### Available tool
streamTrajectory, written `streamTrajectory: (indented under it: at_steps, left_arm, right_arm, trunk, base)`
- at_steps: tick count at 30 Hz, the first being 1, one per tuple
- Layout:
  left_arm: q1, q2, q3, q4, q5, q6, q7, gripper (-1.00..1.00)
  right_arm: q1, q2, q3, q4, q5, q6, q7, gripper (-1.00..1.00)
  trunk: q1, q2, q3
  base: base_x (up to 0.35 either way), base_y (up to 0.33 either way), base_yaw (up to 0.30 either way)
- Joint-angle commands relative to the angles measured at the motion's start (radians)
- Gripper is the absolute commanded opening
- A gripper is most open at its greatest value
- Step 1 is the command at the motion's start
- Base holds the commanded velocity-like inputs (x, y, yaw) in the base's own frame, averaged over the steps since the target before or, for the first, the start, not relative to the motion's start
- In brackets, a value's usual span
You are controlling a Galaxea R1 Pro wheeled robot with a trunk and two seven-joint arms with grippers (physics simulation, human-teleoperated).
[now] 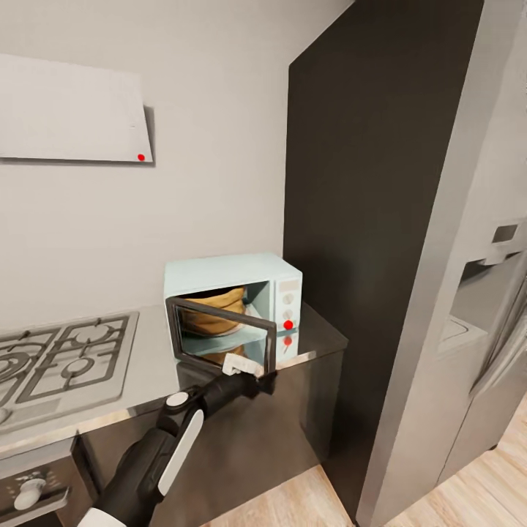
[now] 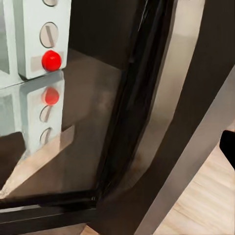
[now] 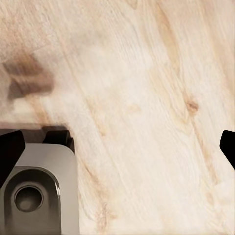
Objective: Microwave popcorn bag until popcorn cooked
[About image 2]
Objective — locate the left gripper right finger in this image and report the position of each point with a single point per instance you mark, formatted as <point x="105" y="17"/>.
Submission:
<point x="227" y="146"/>

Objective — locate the fridge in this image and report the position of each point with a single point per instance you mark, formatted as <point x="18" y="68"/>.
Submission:
<point x="205" y="109"/>

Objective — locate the microwave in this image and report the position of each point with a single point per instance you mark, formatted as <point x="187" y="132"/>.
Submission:
<point x="93" y="85"/>

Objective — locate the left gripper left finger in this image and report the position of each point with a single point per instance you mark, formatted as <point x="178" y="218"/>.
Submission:
<point x="12" y="146"/>

